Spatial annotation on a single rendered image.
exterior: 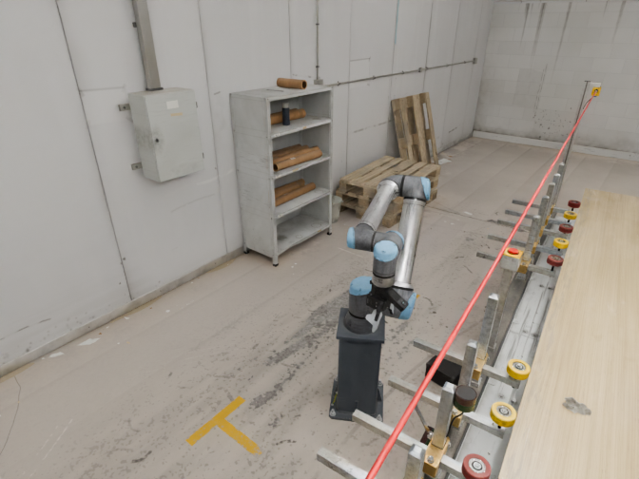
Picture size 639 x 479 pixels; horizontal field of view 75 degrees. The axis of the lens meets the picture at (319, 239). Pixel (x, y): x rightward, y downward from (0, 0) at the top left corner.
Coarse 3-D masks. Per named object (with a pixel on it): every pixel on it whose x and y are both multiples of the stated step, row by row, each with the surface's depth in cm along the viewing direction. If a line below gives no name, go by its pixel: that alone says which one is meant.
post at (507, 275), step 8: (504, 272) 178; (512, 272) 176; (504, 280) 179; (504, 288) 181; (504, 296) 182; (504, 304) 184; (496, 312) 187; (496, 320) 189; (496, 328) 190; (496, 336) 195
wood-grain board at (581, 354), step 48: (576, 240) 253; (624, 240) 253; (576, 288) 207; (624, 288) 207; (576, 336) 175; (624, 336) 175; (528, 384) 152; (576, 384) 152; (624, 384) 152; (528, 432) 134; (576, 432) 134; (624, 432) 134
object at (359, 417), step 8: (352, 416) 145; (360, 416) 144; (368, 416) 144; (360, 424) 144; (368, 424) 142; (376, 424) 141; (384, 424) 141; (376, 432) 142; (384, 432) 139; (400, 432) 138; (400, 440) 136; (408, 440) 136; (408, 448) 135; (424, 448) 134; (440, 464) 130; (448, 464) 129; (456, 464) 129; (456, 472) 127
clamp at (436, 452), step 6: (432, 438) 135; (432, 444) 134; (450, 444) 136; (426, 450) 132; (432, 450) 132; (438, 450) 132; (444, 450) 132; (426, 456) 130; (438, 456) 130; (426, 462) 128; (438, 462) 128; (426, 468) 129; (432, 468) 127; (438, 468) 131; (432, 474) 129
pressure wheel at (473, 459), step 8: (472, 456) 126; (480, 456) 126; (464, 464) 124; (472, 464) 124; (480, 464) 124; (488, 464) 124; (464, 472) 123; (472, 472) 121; (480, 472) 122; (488, 472) 121
